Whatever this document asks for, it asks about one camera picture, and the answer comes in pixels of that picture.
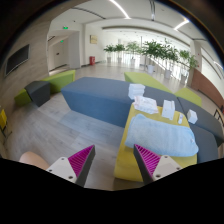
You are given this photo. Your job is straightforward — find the white tissue stack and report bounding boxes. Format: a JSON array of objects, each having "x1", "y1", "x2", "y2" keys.
[{"x1": 127, "y1": 83, "x2": 146, "y2": 101}]

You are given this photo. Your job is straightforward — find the long green ottoman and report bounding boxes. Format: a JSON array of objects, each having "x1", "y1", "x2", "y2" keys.
[{"x1": 13, "y1": 69, "x2": 77, "y2": 108}]

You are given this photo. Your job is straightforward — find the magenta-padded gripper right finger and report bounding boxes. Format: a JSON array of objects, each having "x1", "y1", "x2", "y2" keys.
[{"x1": 133, "y1": 143, "x2": 183, "y2": 186}]

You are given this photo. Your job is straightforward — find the yellow ottoman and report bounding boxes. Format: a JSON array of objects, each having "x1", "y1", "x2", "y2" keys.
[{"x1": 113, "y1": 103, "x2": 198, "y2": 184}]

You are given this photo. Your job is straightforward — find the dark grey ottoman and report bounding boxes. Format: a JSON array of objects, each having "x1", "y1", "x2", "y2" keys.
[{"x1": 24, "y1": 80, "x2": 52, "y2": 108}]

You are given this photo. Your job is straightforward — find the potted plants row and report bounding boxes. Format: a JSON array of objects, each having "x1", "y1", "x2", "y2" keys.
[{"x1": 103, "y1": 39, "x2": 200, "y2": 81}]

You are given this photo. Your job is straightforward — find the yellow wall picture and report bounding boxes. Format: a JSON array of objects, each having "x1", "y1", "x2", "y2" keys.
[{"x1": 89, "y1": 34, "x2": 99, "y2": 45}]

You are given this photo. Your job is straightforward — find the plastic wrapped wipes pack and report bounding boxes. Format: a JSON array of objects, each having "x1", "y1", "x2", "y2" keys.
[{"x1": 132, "y1": 95, "x2": 160, "y2": 115}]

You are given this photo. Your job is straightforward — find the dark wall panel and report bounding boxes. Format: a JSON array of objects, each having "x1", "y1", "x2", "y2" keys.
[{"x1": 4, "y1": 44, "x2": 31, "y2": 77}]

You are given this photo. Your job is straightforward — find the beige round seat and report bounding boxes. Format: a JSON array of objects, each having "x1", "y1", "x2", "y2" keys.
[{"x1": 18, "y1": 151, "x2": 50, "y2": 171}]

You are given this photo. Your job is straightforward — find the ceiling light strips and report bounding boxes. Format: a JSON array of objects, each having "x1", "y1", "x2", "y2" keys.
[{"x1": 108, "y1": 0, "x2": 191, "y2": 31}]

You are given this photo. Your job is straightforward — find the large white box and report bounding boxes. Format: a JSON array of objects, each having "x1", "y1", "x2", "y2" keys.
[{"x1": 161, "y1": 99, "x2": 176, "y2": 121}]

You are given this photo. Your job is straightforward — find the yellow chair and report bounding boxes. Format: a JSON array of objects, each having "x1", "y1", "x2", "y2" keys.
[{"x1": 0, "y1": 109, "x2": 8, "y2": 132}]

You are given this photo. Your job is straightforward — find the black framed table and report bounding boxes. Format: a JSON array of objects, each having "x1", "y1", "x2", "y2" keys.
[{"x1": 213, "y1": 107, "x2": 224, "y2": 128}]

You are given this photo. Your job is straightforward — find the long blue ottoman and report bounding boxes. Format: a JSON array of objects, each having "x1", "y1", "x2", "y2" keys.
[{"x1": 60, "y1": 76, "x2": 185, "y2": 129}]

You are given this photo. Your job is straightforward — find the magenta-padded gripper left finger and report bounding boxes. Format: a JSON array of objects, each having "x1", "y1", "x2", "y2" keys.
[{"x1": 45, "y1": 144, "x2": 97, "y2": 188}]

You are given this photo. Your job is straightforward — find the light blue towel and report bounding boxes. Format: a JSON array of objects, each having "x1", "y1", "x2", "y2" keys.
[{"x1": 124, "y1": 113, "x2": 200, "y2": 158}]

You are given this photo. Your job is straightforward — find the small white box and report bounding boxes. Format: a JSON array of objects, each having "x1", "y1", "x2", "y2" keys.
[{"x1": 186, "y1": 109, "x2": 199, "y2": 125}]

